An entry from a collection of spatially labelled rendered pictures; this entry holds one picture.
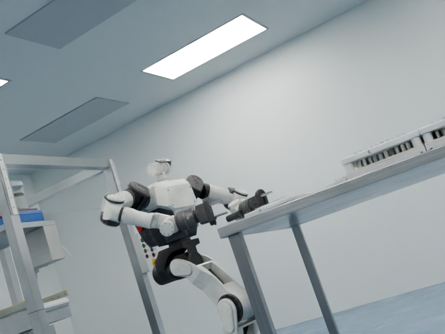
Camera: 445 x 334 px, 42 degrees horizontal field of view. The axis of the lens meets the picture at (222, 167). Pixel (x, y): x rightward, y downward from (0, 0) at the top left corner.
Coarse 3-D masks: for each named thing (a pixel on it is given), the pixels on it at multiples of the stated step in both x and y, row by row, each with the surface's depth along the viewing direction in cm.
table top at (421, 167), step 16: (416, 160) 168; (432, 160) 167; (368, 176) 172; (384, 176) 170; (400, 176) 183; (416, 176) 214; (432, 176) 259; (320, 192) 176; (336, 192) 174; (352, 192) 180; (368, 192) 210; (384, 192) 252; (272, 208) 180; (288, 208) 179; (304, 208) 177; (320, 208) 206; (336, 208) 248; (240, 224) 183; (256, 224) 181; (272, 224) 203; (288, 224) 242
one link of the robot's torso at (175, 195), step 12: (180, 180) 301; (156, 192) 286; (168, 192) 287; (180, 192) 293; (192, 192) 300; (156, 204) 284; (168, 204) 284; (180, 204) 290; (192, 204) 296; (144, 228) 296; (144, 240) 297; (156, 240) 292; (180, 240) 290
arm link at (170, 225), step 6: (174, 216) 251; (180, 216) 248; (162, 222) 248; (168, 222) 246; (174, 222) 249; (180, 222) 248; (162, 228) 246; (168, 228) 246; (174, 228) 246; (180, 228) 249; (186, 228) 249; (162, 234) 247; (168, 234) 246; (174, 234) 251; (180, 234) 251; (186, 234) 251; (168, 240) 252; (174, 240) 252
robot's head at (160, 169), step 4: (148, 164) 298; (152, 164) 296; (156, 164) 296; (160, 164) 298; (164, 164) 302; (168, 164) 303; (148, 168) 298; (152, 168) 296; (156, 168) 295; (160, 168) 297; (164, 168) 300; (168, 168) 302; (148, 172) 298; (152, 172) 296; (156, 172) 295; (160, 172) 298; (164, 172) 300; (168, 172) 303; (160, 176) 298; (164, 176) 297
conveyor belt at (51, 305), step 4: (56, 300) 316; (60, 300) 317; (64, 300) 319; (68, 300) 322; (44, 304) 307; (48, 304) 308; (52, 304) 311; (56, 304) 313; (60, 304) 316; (64, 304) 319; (68, 304) 322; (48, 308) 307; (52, 308) 310; (56, 308) 314; (16, 312) 305; (8, 316) 308
